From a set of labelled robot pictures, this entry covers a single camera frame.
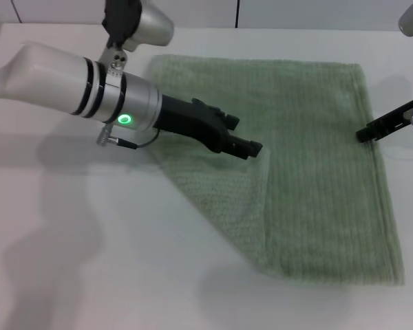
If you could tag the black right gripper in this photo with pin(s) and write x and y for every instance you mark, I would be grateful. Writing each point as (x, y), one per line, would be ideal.
(402, 113)

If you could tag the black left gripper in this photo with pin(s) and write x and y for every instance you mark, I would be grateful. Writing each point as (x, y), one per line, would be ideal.
(192, 123)

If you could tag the pale green ribbed towel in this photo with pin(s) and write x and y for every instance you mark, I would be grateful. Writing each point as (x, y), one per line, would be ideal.
(313, 172)

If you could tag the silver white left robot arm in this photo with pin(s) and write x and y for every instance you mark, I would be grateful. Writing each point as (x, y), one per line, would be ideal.
(55, 79)

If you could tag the silver left camera bracket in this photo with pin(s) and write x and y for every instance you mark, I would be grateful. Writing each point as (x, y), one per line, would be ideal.
(115, 62)

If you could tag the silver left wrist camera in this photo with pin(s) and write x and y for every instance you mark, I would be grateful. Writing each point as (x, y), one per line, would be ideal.
(141, 24)

